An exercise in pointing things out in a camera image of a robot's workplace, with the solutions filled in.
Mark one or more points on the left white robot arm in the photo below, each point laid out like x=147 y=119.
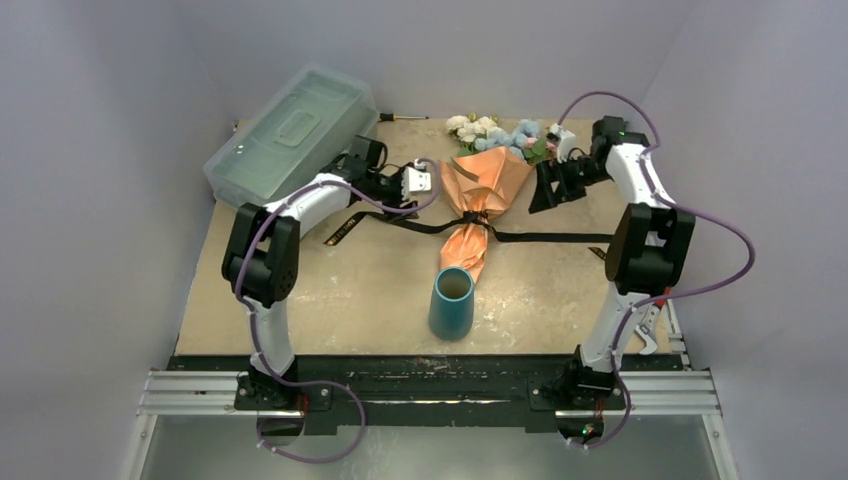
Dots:
x=262 y=257

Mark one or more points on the orange handled wrench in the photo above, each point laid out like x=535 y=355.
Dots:
x=646 y=328

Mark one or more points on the teal ceramic vase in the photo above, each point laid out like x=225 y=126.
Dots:
x=451 y=310

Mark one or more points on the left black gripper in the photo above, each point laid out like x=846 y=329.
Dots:
x=399 y=194

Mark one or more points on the translucent plastic storage box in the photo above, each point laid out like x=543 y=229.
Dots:
x=310 y=121

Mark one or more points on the black gold lettered ribbon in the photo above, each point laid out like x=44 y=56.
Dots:
x=530 y=236

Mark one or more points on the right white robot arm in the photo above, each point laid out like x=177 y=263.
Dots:
x=644 y=258

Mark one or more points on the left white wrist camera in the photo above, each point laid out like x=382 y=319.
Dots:
x=416 y=178

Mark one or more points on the aluminium frame rail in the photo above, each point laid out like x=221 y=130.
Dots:
x=214 y=393

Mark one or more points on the orange flower bouquet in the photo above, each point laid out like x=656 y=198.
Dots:
x=484 y=180

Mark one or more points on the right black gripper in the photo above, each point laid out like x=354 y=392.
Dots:
x=556 y=183

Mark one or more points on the screwdriver at back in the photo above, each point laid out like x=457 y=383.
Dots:
x=392 y=117

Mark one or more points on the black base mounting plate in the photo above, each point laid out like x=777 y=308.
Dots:
x=424 y=391

